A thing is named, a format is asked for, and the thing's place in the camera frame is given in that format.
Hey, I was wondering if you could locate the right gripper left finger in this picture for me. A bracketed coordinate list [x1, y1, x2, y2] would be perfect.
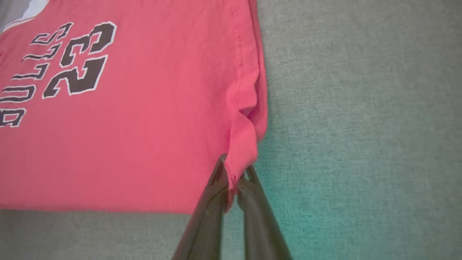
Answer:
[173, 153, 230, 260]

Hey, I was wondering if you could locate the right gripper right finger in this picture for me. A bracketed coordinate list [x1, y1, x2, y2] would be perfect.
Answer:
[236, 165, 293, 260]

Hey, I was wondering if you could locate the red jersey with number print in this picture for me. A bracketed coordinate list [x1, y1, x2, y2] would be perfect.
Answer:
[0, 0, 268, 213]

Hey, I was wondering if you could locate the large grey sofa seat cushion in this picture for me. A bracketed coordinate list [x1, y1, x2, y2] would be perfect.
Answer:
[0, 0, 462, 260]

